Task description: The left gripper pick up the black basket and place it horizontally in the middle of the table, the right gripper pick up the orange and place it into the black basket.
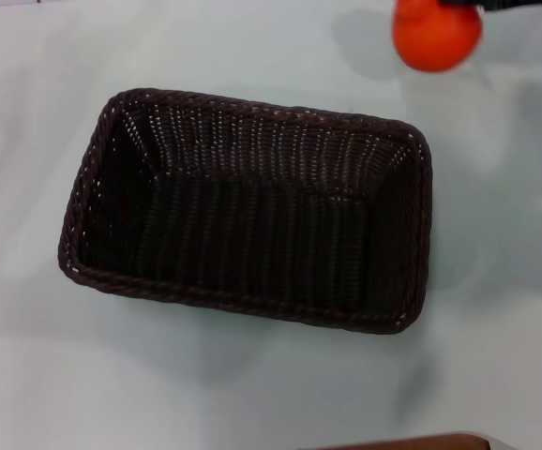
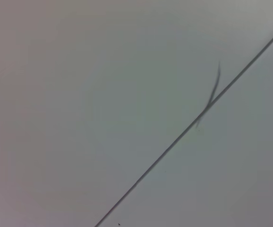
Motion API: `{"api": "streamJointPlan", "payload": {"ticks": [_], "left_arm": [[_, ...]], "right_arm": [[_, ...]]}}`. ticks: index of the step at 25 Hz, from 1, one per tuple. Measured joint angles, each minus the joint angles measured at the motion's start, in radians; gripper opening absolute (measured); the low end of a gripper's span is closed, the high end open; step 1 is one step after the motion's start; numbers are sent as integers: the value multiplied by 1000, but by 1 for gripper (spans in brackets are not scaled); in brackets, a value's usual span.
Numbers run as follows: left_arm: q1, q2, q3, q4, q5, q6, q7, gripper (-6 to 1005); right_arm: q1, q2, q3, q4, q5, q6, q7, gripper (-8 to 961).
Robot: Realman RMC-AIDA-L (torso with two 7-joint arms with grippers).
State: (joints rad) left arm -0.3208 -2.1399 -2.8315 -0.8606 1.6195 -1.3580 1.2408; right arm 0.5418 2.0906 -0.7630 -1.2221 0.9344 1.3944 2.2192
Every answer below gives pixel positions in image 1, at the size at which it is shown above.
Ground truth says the orange toy fruit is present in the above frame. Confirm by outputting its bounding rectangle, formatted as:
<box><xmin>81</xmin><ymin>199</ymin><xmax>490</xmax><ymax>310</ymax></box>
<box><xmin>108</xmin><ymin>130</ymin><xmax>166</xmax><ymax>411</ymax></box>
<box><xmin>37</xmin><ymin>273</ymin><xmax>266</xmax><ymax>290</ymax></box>
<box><xmin>391</xmin><ymin>0</ymin><xmax>483</xmax><ymax>73</ymax></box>

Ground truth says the dark brown woven basket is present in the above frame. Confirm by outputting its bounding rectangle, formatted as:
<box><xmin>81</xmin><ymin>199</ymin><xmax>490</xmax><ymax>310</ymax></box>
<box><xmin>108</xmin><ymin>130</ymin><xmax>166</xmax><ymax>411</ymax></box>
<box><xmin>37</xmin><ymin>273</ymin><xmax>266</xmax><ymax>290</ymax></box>
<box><xmin>56</xmin><ymin>87</ymin><xmax>434</xmax><ymax>337</ymax></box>

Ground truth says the brown wooden board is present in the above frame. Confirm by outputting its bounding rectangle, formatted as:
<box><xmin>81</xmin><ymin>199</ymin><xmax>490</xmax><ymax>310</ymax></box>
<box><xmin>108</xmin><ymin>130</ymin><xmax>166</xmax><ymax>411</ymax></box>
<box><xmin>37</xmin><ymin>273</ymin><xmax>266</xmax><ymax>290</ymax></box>
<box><xmin>320</xmin><ymin>432</ymin><xmax>491</xmax><ymax>450</ymax></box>

